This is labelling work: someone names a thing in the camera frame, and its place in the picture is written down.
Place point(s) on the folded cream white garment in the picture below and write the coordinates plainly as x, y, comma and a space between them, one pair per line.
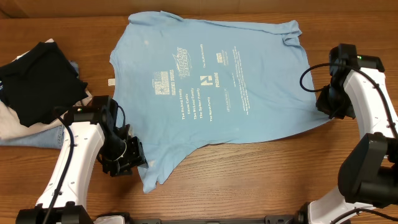
35, 83

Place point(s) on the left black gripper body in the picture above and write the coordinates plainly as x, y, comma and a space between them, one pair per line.
117, 155

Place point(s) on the light blue printed t-shirt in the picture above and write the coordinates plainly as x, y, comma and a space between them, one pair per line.
186, 83

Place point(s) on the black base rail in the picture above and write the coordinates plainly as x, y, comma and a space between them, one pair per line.
120, 218

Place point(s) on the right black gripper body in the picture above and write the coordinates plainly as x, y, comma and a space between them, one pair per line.
334, 101

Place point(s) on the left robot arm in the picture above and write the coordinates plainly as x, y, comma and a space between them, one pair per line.
91, 135

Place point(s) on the folded blue denim jeans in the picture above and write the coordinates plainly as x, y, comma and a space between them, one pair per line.
37, 135

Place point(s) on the folded black garment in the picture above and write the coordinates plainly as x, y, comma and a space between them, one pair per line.
38, 82

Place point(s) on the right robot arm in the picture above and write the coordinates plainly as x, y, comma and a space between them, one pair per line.
367, 179

